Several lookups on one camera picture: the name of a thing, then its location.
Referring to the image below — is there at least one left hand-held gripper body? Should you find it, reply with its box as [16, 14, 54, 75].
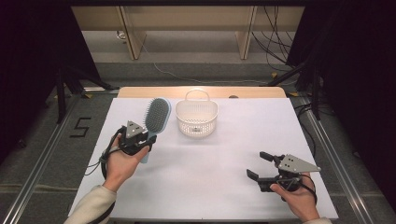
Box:
[118, 119, 150, 157]

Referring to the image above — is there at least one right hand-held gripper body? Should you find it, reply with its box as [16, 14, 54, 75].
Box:
[258, 154, 322, 193]

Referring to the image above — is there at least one light blue hairbrush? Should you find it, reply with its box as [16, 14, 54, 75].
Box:
[139, 97, 172, 165]

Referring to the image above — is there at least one white plastic basket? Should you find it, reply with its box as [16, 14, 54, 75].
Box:
[175, 88, 219, 138]

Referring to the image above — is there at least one person's right hand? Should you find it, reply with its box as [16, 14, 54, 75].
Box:
[269, 182, 321, 223]

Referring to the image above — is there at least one person's left hand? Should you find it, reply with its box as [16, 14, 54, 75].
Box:
[103, 136, 150, 193]

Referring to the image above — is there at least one white table cover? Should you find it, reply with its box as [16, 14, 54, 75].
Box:
[67, 97, 339, 220]

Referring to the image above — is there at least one wooden table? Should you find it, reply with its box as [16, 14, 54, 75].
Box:
[117, 86, 288, 99]

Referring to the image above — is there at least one black metal stand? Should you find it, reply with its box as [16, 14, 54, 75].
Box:
[265, 60, 323, 121]
[54, 65, 120, 125]

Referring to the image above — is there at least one dark curtain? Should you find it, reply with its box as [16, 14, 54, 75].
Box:
[285, 0, 396, 214]
[0, 0, 101, 164]

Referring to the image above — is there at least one beige wooden desk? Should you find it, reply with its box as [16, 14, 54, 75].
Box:
[70, 5, 306, 61]

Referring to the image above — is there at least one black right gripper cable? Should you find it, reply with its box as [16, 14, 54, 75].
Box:
[297, 173, 318, 205]

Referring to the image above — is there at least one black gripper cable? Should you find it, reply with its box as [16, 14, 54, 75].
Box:
[297, 173, 318, 205]
[92, 126, 126, 224]

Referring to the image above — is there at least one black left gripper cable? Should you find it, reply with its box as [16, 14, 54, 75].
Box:
[92, 126, 126, 224]

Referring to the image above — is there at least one thin black wrist strap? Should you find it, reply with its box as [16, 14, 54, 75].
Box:
[83, 153, 108, 177]

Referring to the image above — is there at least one aluminium floor rail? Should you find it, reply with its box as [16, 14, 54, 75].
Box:
[298, 95, 377, 224]
[0, 95, 82, 224]

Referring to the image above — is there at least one bundle of black cables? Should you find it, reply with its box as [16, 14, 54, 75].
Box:
[251, 5, 301, 73]

